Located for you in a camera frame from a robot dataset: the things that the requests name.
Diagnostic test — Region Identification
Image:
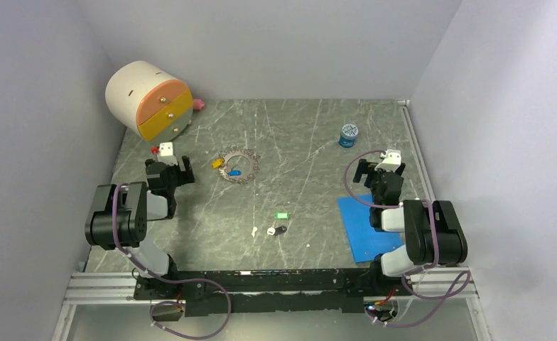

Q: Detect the green key tag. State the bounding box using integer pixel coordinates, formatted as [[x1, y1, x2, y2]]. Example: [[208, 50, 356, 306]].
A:
[[274, 212, 290, 220]]

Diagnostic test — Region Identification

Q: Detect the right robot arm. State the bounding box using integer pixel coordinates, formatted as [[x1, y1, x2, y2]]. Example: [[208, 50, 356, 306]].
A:
[[352, 159, 468, 295]]

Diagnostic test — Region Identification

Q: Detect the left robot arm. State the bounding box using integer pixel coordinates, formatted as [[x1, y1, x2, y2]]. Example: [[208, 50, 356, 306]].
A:
[[85, 156, 195, 298]]

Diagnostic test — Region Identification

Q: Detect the blue small jar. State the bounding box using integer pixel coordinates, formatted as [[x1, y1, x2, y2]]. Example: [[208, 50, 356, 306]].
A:
[[338, 124, 359, 148]]

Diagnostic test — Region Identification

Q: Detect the round mini drawer cabinet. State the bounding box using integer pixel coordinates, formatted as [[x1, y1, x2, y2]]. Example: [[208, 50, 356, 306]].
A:
[[104, 61, 195, 145]]

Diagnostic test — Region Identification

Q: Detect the pink small object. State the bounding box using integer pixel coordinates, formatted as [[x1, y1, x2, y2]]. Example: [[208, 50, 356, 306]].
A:
[[193, 99, 205, 111]]

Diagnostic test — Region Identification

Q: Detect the black white key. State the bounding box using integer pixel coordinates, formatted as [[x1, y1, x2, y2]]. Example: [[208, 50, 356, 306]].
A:
[[266, 225, 287, 237]]

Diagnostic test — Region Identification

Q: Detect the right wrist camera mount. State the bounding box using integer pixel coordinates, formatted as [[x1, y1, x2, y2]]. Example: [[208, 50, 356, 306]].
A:
[[374, 149, 402, 172]]

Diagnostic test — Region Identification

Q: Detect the side aluminium rail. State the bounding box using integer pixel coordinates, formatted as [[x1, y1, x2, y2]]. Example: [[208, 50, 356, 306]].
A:
[[396, 100, 436, 201]]

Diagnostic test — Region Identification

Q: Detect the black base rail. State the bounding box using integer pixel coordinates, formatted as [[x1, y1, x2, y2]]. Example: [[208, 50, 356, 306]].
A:
[[134, 266, 407, 317]]

